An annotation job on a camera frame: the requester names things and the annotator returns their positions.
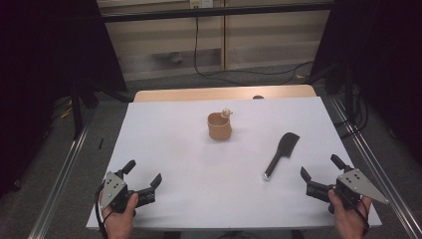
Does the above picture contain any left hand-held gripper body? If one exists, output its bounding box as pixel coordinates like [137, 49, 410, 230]
[100, 170, 157, 214]

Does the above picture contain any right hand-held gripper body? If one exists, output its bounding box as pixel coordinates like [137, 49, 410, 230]
[306, 168, 389, 211]

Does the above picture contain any black comb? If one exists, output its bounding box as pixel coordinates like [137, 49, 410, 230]
[263, 131, 301, 182]

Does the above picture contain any brown cup with small figurine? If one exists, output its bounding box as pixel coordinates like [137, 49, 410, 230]
[207, 108, 234, 141]

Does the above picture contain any person's left hand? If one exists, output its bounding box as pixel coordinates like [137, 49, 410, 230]
[99, 193, 139, 239]

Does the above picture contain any person's right hand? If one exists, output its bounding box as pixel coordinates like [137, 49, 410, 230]
[327, 188, 372, 239]

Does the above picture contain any black metal stand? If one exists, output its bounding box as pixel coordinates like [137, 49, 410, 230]
[70, 78, 85, 140]

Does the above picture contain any wooden table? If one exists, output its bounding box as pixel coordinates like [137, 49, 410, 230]
[132, 84, 317, 104]

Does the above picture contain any dark curtain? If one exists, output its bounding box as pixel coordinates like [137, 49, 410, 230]
[0, 0, 128, 198]
[311, 0, 422, 165]

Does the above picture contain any black horizontal bar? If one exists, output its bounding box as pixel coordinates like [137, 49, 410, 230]
[99, 2, 334, 24]

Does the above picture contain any white power strip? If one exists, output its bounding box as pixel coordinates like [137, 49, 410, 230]
[189, 0, 214, 10]

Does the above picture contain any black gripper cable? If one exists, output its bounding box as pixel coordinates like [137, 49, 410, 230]
[95, 183, 112, 239]
[342, 188, 371, 235]

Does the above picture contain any metal floor rail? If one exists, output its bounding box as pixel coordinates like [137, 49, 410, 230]
[27, 120, 92, 239]
[330, 97, 422, 239]

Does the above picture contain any bundle of black cables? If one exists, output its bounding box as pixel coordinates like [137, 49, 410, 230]
[333, 86, 370, 138]

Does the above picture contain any long black floor cable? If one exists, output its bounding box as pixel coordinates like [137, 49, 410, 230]
[193, 6, 315, 87]

